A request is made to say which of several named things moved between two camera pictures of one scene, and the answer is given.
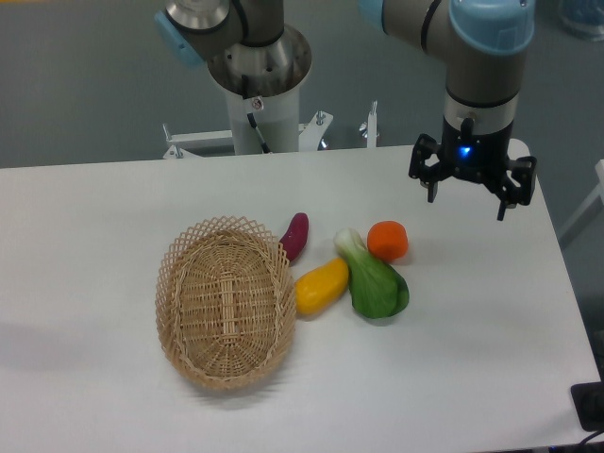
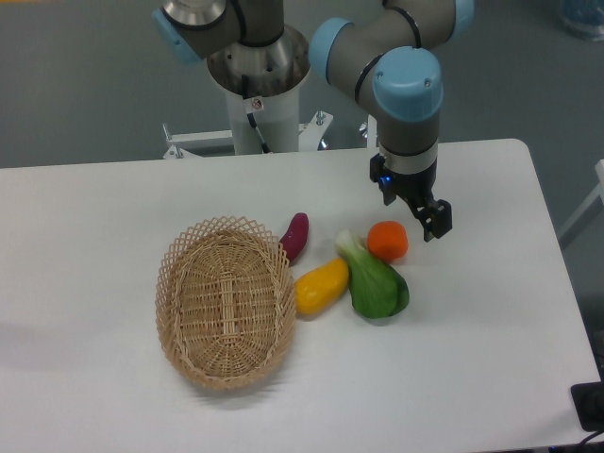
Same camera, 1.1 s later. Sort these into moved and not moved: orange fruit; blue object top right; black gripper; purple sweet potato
Moved: black gripper
Not moved: blue object top right; purple sweet potato; orange fruit
